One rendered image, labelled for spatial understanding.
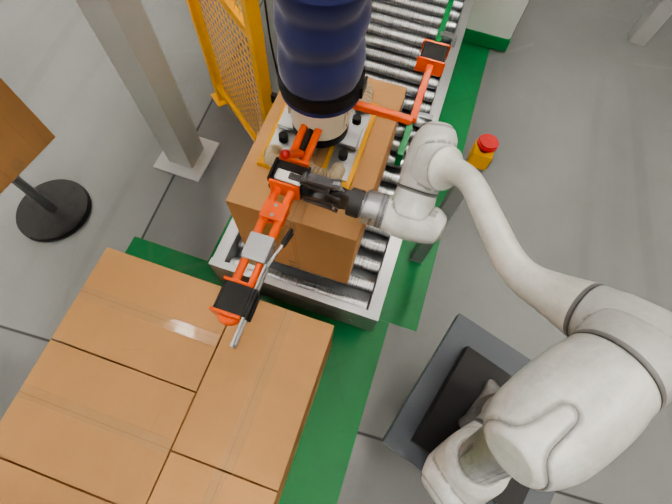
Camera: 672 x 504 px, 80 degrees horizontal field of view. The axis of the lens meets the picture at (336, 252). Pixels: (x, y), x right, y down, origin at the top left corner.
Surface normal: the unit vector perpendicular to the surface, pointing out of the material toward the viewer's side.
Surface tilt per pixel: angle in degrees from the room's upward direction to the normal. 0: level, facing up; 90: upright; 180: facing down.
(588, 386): 17
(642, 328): 36
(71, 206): 0
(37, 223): 0
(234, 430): 0
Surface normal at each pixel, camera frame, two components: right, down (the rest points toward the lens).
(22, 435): 0.04, -0.38
